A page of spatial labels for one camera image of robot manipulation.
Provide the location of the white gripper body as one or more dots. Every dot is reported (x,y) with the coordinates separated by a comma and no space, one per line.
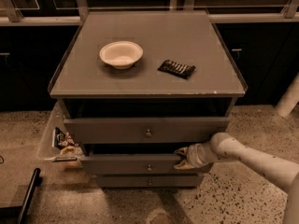
(195,156)

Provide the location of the clear plastic bin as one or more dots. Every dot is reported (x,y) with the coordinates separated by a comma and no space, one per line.
(47,151)

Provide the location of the grey top drawer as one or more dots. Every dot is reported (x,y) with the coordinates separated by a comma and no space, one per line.
(144,130)

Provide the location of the grey drawer cabinet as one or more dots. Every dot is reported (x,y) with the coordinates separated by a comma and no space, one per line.
(87,88)

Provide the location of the metal railing frame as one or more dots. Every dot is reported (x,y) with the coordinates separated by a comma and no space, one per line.
(62,12)

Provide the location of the white paper bowl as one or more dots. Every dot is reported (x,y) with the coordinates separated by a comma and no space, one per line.
(121,54)

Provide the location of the black bar on floor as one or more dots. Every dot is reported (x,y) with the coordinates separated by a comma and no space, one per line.
(35,181)

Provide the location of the snack bags in bin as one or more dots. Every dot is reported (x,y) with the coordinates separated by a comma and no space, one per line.
(64,144)

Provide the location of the black snack packet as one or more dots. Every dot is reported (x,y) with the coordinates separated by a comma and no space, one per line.
(177,69)

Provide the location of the white cylindrical post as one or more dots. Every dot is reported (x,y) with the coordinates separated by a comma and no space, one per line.
(289,99)

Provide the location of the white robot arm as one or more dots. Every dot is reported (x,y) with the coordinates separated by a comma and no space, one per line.
(222,147)

